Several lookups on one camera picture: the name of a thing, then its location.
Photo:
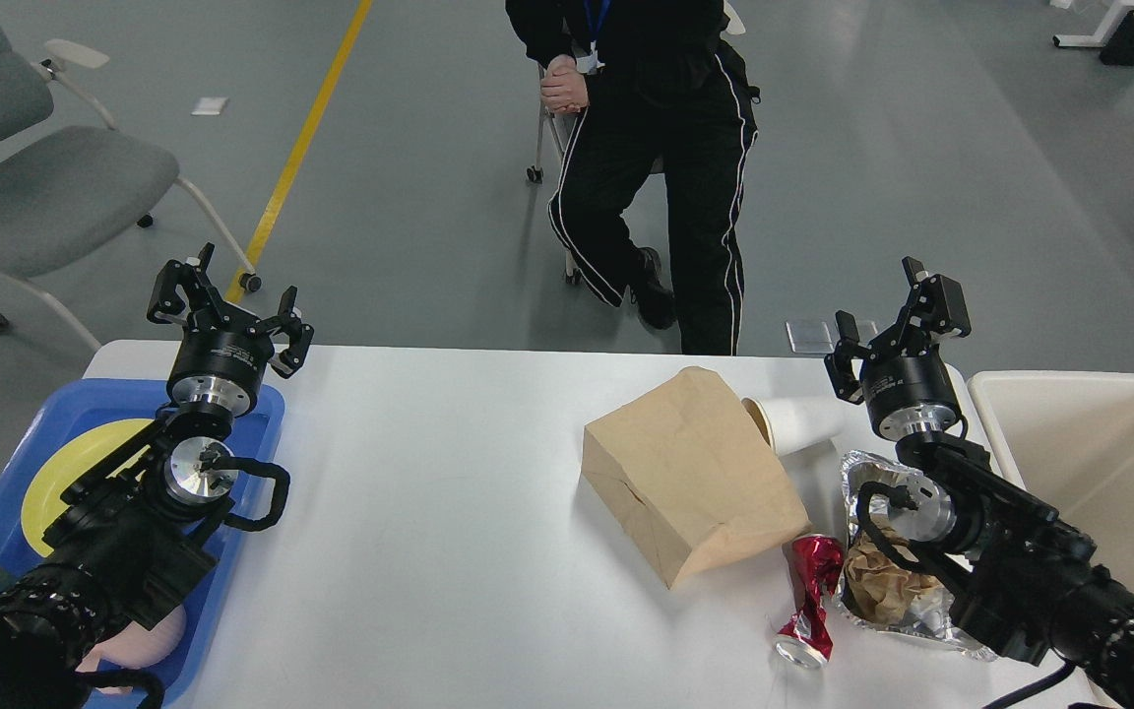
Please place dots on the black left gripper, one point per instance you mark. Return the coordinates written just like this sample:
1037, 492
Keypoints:
215, 365

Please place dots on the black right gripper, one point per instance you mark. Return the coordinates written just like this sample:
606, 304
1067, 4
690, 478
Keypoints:
907, 388

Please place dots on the yellow plastic plate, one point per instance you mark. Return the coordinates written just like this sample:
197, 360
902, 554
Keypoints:
42, 504

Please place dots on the pink plastic mug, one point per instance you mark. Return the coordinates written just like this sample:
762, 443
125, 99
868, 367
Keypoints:
137, 647

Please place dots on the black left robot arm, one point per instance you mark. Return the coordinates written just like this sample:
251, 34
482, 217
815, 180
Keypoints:
130, 545

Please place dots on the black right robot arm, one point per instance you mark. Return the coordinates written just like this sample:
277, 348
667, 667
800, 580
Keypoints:
1021, 580

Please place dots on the white paper cup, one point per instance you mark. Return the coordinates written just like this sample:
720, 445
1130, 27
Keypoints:
788, 425

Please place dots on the crushed red can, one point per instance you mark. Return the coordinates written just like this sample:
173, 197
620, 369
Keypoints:
816, 564

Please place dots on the brown paper bag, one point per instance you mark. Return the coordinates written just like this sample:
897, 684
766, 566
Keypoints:
687, 476

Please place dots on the beige plastic bin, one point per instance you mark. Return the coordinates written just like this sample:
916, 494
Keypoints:
1068, 438

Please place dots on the crumpled foil wrapper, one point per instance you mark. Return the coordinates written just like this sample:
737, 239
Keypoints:
874, 591

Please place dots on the grey office chair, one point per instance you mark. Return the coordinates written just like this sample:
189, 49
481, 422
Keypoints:
64, 195

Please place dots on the blue plastic tray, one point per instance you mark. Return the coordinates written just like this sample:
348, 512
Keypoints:
81, 406

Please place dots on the person in black tracksuit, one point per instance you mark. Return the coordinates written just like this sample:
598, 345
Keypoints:
652, 180

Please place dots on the white chair under person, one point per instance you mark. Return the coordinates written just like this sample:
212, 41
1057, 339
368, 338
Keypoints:
557, 129

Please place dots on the white desk base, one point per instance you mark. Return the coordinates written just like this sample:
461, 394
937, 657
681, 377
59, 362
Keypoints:
1123, 30

